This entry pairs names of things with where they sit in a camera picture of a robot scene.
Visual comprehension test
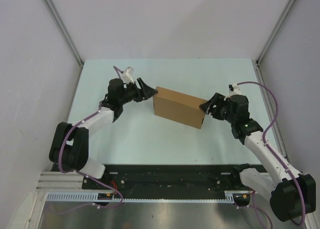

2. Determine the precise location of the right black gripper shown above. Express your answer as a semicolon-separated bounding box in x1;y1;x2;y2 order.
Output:
199;92;236;124

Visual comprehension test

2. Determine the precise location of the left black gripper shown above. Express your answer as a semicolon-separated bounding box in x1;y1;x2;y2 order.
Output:
118;78;158;105

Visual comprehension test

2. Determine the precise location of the brown cardboard box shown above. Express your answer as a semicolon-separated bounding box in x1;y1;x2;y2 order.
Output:
153;86;207;129

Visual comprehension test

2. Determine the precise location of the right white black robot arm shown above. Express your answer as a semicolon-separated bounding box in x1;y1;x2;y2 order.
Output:
199;93;316;222

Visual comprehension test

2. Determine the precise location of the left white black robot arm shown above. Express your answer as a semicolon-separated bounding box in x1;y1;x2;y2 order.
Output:
49;78;158;189

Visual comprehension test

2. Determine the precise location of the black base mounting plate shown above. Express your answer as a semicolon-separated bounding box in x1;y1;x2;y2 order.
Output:
51;163;276;193

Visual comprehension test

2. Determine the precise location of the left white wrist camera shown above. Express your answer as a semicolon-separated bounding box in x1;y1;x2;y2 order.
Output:
121;67;135;84

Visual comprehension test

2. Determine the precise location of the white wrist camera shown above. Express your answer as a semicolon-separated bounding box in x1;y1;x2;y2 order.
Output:
228;83;242;97
121;67;135;84

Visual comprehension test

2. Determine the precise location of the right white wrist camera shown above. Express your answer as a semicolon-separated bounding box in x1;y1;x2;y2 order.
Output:
228;83;242;97

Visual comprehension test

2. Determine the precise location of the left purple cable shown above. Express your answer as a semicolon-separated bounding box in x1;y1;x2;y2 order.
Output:
53;65;126;215

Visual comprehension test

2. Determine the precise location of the purple cable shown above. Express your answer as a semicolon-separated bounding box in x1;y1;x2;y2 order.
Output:
236;81;307;229
53;65;126;215

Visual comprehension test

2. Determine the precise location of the right aluminium corner post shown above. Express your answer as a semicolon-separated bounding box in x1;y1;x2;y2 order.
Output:
256;0;303;65

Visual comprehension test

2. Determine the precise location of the aluminium corner post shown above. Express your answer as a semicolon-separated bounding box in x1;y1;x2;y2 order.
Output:
42;0;84;69
256;0;303;65

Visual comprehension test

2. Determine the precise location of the right aluminium side rail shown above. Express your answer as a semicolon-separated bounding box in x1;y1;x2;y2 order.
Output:
251;60;291;162

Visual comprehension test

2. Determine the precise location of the grey slotted cable duct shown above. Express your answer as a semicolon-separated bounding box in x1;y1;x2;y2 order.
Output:
46;191;245;204

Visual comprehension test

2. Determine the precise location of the left aluminium corner post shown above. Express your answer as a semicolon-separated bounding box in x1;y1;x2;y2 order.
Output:
42;0;84;69

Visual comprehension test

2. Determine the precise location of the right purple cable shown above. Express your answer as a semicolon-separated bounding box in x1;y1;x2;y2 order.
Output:
236;81;307;229

